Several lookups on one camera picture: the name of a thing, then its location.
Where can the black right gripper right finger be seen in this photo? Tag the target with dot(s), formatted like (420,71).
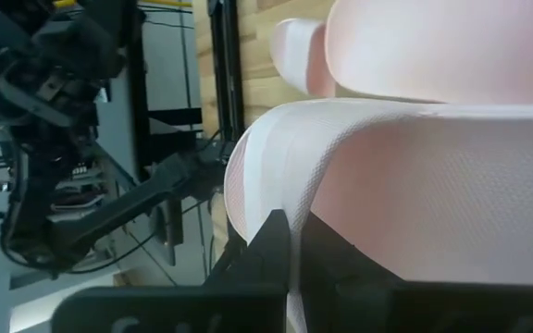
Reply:
(326,263)

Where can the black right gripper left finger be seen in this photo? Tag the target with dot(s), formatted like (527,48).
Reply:
(266,263)

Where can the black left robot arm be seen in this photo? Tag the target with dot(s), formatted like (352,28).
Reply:
(40,46)

